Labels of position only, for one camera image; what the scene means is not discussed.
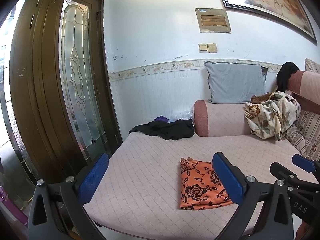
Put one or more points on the pink sofa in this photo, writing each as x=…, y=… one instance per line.
x=145, y=170

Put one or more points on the beige patterned cushion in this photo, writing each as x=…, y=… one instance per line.
x=313, y=66

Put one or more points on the black garment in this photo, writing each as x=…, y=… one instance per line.
x=175, y=131

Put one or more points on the black cloth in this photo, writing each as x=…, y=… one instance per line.
x=286, y=76

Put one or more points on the brown cloth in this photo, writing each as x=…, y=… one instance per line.
x=260, y=98

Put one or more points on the cream floral cloth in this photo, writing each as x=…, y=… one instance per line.
x=272, y=115

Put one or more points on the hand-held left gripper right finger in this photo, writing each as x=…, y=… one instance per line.
x=226, y=176

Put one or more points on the clear plastic bag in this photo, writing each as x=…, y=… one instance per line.
x=182, y=116

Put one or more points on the orange floral blouse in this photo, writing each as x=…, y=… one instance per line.
x=197, y=187

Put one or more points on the beige light switch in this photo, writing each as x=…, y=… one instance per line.
x=212, y=48
x=203, y=47

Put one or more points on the wall panel box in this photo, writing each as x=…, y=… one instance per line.
x=212, y=20

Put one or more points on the striped cushion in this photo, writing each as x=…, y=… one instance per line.
x=307, y=127

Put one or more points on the wooden door with glass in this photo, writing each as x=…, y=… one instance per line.
x=47, y=92

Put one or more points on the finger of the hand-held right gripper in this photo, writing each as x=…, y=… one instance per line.
x=303, y=163
x=285, y=171

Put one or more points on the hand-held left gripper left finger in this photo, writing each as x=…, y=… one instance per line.
x=93, y=176

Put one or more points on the grey pillow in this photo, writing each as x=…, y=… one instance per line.
x=235, y=82

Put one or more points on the purple cloth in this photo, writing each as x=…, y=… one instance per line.
x=162, y=119

